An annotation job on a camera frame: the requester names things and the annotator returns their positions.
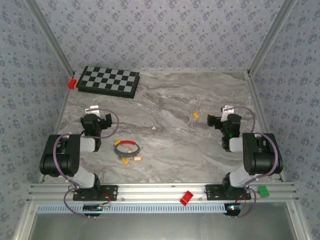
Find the grey metal panel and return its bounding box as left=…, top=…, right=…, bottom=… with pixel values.
left=29, top=212, right=297, bottom=240

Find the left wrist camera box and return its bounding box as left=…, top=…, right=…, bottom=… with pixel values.
left=84, top=105, right=100, bottom=117

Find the flat red block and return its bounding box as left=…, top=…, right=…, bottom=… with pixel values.
left=179, top=190, right=195, bottom=207

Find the green block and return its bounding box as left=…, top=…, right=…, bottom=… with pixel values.
left=257, top=184, right=271, bottom=198

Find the small circuit board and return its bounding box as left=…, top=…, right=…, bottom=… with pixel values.
left=82, top=203, right=111, bottom=213
left=224, top=203, right=244, bottom=213

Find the black grey chessboard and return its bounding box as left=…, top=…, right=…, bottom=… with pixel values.
left=76, top=65, right=140, bottom=100

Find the aluminium frame post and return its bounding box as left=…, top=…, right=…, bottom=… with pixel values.
left=247, top=0, right=298, bottom=76
left=13, top=202, right=38, bottom=240
left=24, top=0, right=76, bottom=77
left=286, top=201, right=310, bottom=240

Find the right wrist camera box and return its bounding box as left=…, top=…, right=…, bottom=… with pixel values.
left=220, top=105, right=236, bottom=123

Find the metal keyring with red handle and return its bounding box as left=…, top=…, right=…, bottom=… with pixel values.
left=112, top=139, right=144, bottom=161

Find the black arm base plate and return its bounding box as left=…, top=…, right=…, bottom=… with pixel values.
left=72, top=184, right=119, bottom=202
left=205, top=184, right=252, bottom=201

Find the purple cable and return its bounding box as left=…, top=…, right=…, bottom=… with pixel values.
left=55, top=108, right=120, bottom=220
left=226, top=106, right=279, bottom=219

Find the pale slotted cable duct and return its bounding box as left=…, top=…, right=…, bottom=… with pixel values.
left=36, top=202, right=229, bottom=214

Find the aluminium frame rail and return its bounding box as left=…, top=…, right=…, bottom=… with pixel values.
left=246, top=71, right=286, bottom=182
left=38, top=74, right=76, bottom=185
left=138, top=69, right=251, bottom=75

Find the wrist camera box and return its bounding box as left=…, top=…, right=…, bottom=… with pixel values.
left=84, top=105, right=100, bottom=117
left=220, top=105, right=236, bottom=123

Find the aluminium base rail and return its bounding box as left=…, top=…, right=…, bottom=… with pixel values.
left=26, top=182, right=300, bottom=202

